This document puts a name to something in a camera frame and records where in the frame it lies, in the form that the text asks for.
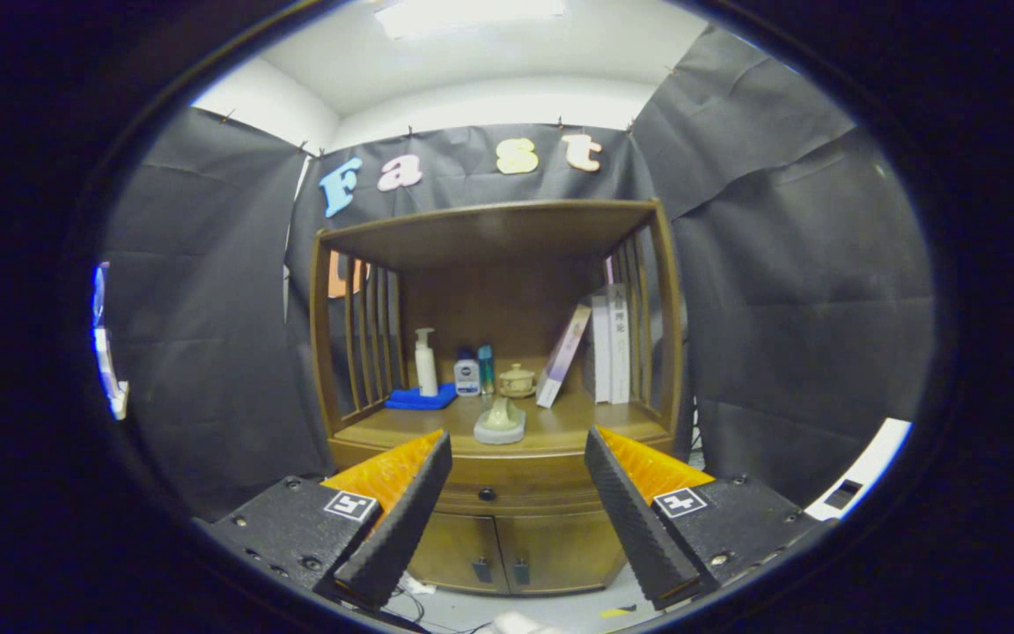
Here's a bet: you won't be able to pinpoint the grey brush green handle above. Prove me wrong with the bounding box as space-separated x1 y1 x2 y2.
473 396 527 446

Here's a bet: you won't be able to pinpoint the black backdrop cloth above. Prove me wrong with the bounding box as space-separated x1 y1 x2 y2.
100 26 937 520

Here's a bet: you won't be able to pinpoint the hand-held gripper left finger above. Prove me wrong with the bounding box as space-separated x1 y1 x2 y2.
202 430 453 610

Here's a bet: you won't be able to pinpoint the purple white leaning book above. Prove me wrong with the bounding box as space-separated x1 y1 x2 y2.
535 304 592 409

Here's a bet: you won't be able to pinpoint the white book black characters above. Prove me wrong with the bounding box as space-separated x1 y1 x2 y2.
608 282 632 405

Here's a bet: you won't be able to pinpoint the wooden cabinet door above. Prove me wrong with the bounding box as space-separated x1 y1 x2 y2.
494 511 631 595
408 513 508 595

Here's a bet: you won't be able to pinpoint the white bottle blue label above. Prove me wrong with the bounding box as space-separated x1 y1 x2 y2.
454 347 481 397

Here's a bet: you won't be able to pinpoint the white appliance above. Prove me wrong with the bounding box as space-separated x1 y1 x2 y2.
805 418 915 522

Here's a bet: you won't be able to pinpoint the white pump bottle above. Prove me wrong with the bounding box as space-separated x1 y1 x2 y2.
414 328 439 398

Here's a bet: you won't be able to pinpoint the wooden countertop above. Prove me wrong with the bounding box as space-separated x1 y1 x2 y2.
331 387 671 459

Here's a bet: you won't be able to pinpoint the beige lidded teacup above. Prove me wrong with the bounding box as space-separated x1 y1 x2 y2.
497 363 537 399

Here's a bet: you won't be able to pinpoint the wooden cabinet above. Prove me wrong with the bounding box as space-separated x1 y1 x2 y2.
309 199 693 598

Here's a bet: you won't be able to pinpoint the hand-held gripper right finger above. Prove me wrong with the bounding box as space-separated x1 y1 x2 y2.
584 426 838 611

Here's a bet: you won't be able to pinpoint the blue folded cloth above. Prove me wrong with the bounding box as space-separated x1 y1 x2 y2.
384 384 458 411

